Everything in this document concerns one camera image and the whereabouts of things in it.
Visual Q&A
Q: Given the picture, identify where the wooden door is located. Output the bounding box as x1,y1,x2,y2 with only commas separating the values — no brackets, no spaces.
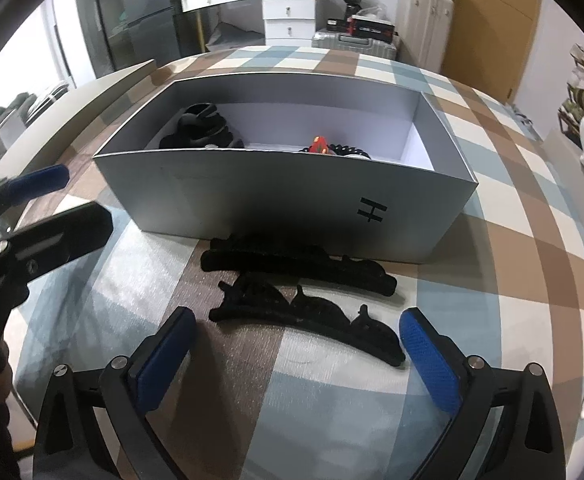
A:
441,0,541,102

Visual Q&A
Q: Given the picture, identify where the black long hair clip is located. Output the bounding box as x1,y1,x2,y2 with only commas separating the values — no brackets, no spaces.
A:
208,275,406,367

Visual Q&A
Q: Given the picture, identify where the black red box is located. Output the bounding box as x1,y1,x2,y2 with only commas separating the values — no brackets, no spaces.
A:
327,15,395,44

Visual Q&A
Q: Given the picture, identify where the grey cardboard box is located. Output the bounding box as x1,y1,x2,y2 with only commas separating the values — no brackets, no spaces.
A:
94,72,477,263

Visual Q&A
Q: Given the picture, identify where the dark grey refrigerator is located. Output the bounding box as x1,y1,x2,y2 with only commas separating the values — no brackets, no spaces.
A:
97,0,202,70

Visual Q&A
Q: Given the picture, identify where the silver flat suitcase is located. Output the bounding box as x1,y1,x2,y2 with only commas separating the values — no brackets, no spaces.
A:
311,29,397,61

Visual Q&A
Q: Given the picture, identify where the black bead bracelet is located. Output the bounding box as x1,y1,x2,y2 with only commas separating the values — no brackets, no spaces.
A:
298,143,373,162

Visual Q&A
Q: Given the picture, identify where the white upright suitcase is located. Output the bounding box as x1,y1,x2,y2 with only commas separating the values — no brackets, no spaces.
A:
396,0,453,73

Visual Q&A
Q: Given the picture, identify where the black scrunchie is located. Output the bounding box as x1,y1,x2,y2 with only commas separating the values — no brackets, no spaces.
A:
158,103,244,148

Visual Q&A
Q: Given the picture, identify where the shoe rack with shoes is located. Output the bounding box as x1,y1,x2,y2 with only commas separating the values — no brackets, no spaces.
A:
557,44,584,148

